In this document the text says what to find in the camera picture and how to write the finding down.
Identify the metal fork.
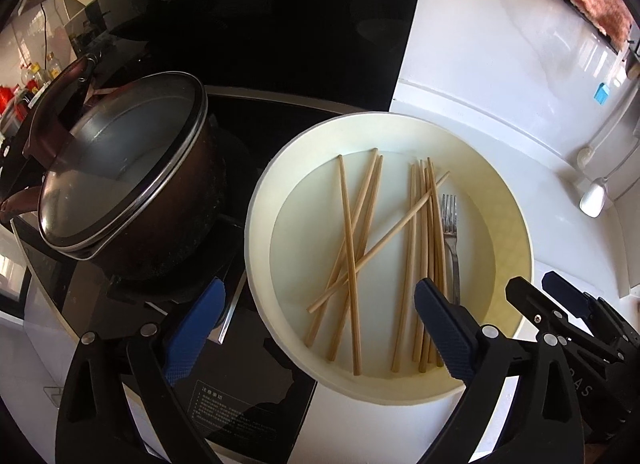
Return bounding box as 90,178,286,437
440,194,462,305

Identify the cluster of condiment bottles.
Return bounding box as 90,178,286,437
15,56,66,94

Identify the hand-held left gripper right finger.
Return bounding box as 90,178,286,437
414,278,586,464

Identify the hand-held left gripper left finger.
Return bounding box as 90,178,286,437
55,278,227,464

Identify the brown cooking pot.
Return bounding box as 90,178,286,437
0,71,228,289

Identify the black glass stove unit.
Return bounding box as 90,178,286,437
0,0,426,464

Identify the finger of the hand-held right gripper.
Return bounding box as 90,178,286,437
541,271,640,351
505,277,621,371

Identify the white bottle brush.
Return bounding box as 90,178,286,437
576,78,640,169

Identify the pile of wooden chopsticks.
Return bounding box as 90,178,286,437
304,146,451,377

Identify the glass pot lid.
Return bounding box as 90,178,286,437
22,56,208,259

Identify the white round bowl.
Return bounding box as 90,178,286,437
244,112,535,407

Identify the metal spatula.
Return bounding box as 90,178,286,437
579,141,640,219

